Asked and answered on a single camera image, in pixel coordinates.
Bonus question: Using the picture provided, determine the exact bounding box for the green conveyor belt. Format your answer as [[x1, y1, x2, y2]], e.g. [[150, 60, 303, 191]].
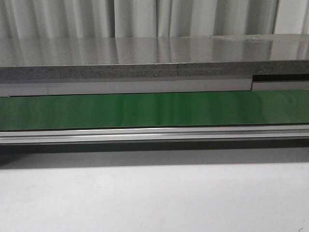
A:
[[0, 90, 309, 131]]

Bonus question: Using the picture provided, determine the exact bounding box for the grey panel under bench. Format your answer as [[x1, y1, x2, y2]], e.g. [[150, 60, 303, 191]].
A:
[[0, 74, 309, 97]]

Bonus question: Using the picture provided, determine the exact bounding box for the grey stone slab bench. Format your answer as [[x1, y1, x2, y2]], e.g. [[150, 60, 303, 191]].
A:
[[0, 34, 309, 82]]

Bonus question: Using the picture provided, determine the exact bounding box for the white pleated curtain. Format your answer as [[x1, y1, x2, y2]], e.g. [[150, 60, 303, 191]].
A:
[[0, 0, 309, 39]]

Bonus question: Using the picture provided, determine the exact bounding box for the aluminium conveyor frame rail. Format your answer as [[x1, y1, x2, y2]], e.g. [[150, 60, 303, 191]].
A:
[[0, 124, 309, 145]]

